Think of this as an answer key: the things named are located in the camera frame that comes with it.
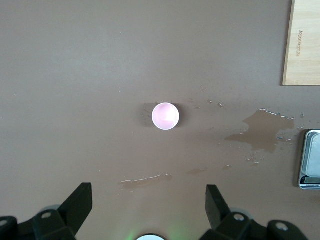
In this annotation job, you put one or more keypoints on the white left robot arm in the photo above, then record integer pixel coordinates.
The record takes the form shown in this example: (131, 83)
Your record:
(150, 237)

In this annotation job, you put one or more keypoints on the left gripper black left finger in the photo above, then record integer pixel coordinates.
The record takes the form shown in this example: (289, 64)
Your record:
(75, 207)

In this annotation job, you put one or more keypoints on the silver digital kitchen scale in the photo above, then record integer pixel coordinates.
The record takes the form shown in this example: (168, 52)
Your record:
(311, 160)

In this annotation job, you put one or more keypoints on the pink plastic cup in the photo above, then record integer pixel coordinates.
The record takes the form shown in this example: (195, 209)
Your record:
(165, 116)

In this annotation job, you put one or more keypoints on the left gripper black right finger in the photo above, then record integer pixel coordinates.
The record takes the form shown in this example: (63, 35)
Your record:
(217, 207)

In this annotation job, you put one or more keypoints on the wooden cutting board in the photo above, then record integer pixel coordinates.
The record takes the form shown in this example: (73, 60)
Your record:
(303, 42)

